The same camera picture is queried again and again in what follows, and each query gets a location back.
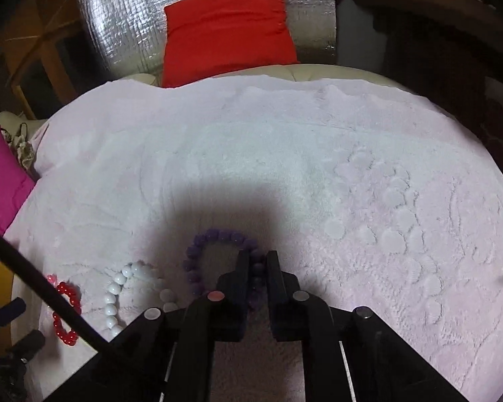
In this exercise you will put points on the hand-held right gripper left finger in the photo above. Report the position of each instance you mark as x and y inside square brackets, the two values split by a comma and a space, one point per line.
[237, 289]

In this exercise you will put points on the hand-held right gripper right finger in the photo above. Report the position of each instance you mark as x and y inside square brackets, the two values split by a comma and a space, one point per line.
[276, 293]

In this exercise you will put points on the pink fluffy blanket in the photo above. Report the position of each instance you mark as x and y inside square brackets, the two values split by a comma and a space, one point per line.
[243, 184]

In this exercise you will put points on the black clamp stand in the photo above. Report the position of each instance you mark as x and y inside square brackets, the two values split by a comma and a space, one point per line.
[8, 343]

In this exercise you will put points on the magenta cushion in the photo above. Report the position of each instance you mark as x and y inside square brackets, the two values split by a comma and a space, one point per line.
[2, 184]

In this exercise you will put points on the red cushion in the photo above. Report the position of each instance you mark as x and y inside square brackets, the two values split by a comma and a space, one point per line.
[228, 31]

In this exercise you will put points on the patterned cloth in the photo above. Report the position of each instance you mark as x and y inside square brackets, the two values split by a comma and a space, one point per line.
[16, 144]

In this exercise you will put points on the silver foil insulation sheet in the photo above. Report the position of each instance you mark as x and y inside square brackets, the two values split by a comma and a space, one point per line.
[121, 21]

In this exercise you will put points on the wooden frame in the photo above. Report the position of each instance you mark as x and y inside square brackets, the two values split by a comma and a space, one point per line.
[33, 46]

